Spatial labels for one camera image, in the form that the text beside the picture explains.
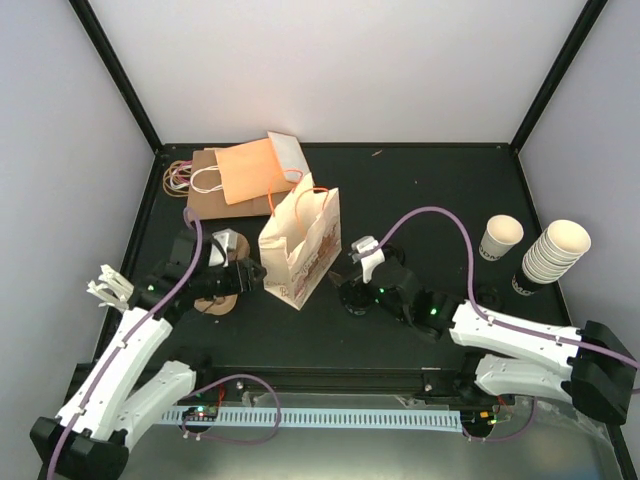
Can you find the brown kraft paper bag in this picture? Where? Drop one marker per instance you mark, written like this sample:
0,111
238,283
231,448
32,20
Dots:
198,181

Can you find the stack of paper cups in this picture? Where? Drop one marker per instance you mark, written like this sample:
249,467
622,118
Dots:
551,256

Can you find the printed white paper bag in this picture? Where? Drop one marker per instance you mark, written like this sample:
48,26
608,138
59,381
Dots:
300,241

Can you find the orange kraft paper bag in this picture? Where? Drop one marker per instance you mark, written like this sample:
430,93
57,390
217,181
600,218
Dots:
251,170

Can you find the brown pulp cup carrier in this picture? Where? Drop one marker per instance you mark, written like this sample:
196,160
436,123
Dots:
218,306

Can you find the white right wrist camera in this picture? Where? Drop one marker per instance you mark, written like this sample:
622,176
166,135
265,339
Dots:
367,252

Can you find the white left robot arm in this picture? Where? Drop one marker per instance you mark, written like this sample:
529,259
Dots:
93,434

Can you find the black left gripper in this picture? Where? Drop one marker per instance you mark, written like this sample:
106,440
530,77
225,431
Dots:
243,279

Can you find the single paper coffee cup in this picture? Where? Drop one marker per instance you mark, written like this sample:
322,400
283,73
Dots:
501,234

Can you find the white slotted cable rail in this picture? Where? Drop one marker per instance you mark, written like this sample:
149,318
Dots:
326,418

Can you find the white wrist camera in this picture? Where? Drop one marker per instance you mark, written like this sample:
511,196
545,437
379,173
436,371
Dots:
226,246
367,252

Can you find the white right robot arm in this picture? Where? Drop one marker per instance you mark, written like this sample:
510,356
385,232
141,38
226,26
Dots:
588,368

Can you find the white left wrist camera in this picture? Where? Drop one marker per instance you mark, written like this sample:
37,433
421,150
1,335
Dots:
226,246

